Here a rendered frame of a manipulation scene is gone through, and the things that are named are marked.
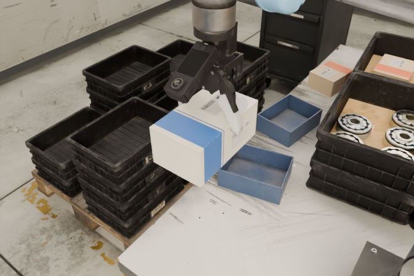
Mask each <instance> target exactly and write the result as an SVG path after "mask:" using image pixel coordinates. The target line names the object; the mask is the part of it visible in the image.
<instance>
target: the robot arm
mask: <svg viewBox="0 0 414 276"><path fill-rule="evenodd" d="M237 1H239V2H243V3H245V4H249V5H252V6H256V7H259V8H261V9H263V10H265V11H268V12H278V13H281V14H292V13H294V12H296V11H297V10H298V9H299V7H300V5H303V4H304V2H305V0H192V25H193V35H194V36H195V37H196V38H198V39H200V40H202V42H201V41H197V42H196V43H195V44H194V45H193V47H192V48H191V50H190V51H189V53H188V54H187V55H186V56H185V58H184V60H183V61H182V62H181V64H180V65H179V66H178V68H177V70H176V71H175V72H174V74H173V75H172V77H171V78H170V79H169V81H168V82H167V83H166V85H165V86H164V91H165V92H166V93H167V95H168V96H169V97H170V98H172V99H174V100H176V101H178V104H179V106H180V105H181V104H186V103H188V102H189V100H190V99H191V98H192V96H193V95H194V93H195V92H196V90H197V89H200V88H202V89H204V90H206V91H209V93H210V94H214V93H215V92H217V91H218V90H219V93H220V97H219V98H218V101H217V102H218V104H219V106H220V108H221V109H222V110H223V111H224V113H225V118H226V120H227V121H228V122H229V125H230V130H231V131H232V132H234V133H235V134H236V135H237V136H239V135H240V133H241V128H242V124H241V117H242V115H243V114H244V112H245V110H246V109H247V107H248V102H247V100H246V99H245V98H244V97H237V96H236V93H235V88H234V86H233V84H232V81H233V76H234V75H235V82H237V81H238V80H240V79H241V78H242V75H243V57H244V54H242V53H240V52H237V28H238V22H237V21H236V8H237ZM336 1H340V2H343V3H346V4H350V5H352V6H356V7H359V8H362V9H366V10H370V11H372V12H376V13H379V14H382V15H386V16H388V17H392V18H396V19H398V20H402V21H405V22H408V23H412V24H414V0H336ZM235 55H238V56H237V57H236V56H235ZM240 62H241V69H240V74H238V75H237V71H238V64H239V63H240ZM391 276H414V244H413V246H412V248H411V249H410V251H409V253H408V254H407V256H406V258H405V259H404V261H403V263H402V265H401V266H400V268H399V270H398V271H397V272H396V273H394V274H392V275H391Z"/></svg>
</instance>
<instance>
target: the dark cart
mask: <svg viewBox="0 0 414 276"><path fill-rule="evenodd" d="M354 7H355V6H352V5H350V4H346V3H343V2H340V1H336V0H305V2H304V4H303V5H300V7H299V9H298V10H297V11H296V12H294V13H292V14H281V13H278V12H268V11H265V10H262V18H261V31H260V39H259V47H260V48H262V49H266V50H268V51H270V56H268V58H267V59H268V62H267V67H268V73H266V77H267V78H266V79H265V83H266V84H267V85H266V88H268V87H269V85H270V82H271V79H274V80H276V81H279V82H282V83H285V84H288V85H290V86H294V87H296V86H297V85H298V84H299V83H300V82H301V81H302V80H303V79H304V78H306V77H307V76H308V75H309V72H310V71H312V70H313V69H315V68H316V67H317V66H318V65H320V64H321V63H322V62H323V61H324V60H325V59H326V58H327V57H328V56H329V55H330V54H331V53H332V52H333V51H334V50H335V49H336V48H337V47H338V46H339V45H340V44H343V45H346V41H347V36H348V32H349V28H350V24H351V20H352V14H353V11H354Z"/></svg>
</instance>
